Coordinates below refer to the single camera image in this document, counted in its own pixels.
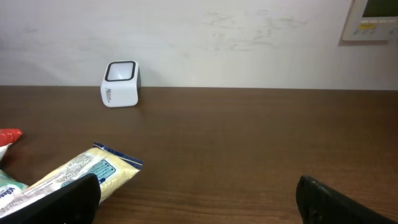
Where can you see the white shampoo tube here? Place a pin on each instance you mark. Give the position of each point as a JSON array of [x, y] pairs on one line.
[[3, 150]]

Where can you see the white wall control panel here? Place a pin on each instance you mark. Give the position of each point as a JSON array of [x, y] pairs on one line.
[[371, 20]]

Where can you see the orange spaghetti packet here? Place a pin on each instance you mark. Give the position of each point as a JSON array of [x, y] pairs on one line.
[[9, 136]]

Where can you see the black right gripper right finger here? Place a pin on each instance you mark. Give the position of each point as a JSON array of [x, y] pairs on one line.
[[321, 204]]

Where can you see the teal tissue pack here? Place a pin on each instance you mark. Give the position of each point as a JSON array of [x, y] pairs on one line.
[[9, 189]]

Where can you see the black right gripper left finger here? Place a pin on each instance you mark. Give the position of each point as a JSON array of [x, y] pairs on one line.
[[76, 203]]

